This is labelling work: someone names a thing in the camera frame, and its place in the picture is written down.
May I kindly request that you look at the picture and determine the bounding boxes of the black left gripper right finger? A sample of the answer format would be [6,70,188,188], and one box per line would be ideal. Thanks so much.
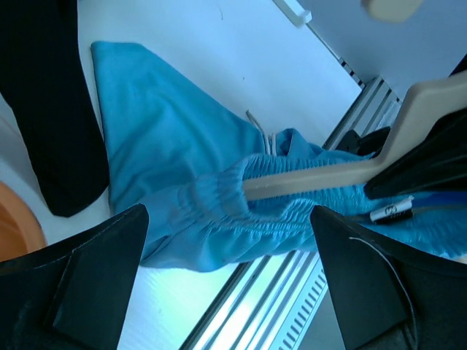
[310,206,466,349]

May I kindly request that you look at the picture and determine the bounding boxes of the beige wooden hanger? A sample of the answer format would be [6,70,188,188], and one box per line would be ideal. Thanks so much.
[242,0,467,202]

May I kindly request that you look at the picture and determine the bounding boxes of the white slotted cable duct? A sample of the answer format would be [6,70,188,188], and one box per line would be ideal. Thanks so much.
[270,264,328,350]

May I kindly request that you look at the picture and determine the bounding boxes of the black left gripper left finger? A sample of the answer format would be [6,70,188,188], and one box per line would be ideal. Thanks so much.
[1,204,149,349]

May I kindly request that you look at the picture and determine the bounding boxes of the black shorts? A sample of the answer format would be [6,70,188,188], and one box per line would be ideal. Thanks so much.
[1,1,109,217]

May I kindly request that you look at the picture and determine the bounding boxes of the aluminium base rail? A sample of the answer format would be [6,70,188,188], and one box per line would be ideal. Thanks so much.
[179,77,401,349]

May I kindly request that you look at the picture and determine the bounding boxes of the orange plastic laundry basket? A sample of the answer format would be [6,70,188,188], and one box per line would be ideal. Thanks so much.
[1,182,47,262]

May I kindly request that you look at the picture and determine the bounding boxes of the light blue shorts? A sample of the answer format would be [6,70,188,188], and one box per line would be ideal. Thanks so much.
[90,41,467,273]

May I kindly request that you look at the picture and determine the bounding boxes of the metal clothes rack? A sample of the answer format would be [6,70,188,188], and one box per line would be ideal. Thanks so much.
[273,0,312,28]

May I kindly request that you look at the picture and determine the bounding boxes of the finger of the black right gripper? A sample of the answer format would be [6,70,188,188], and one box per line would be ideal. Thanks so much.
[364,109,466,199]

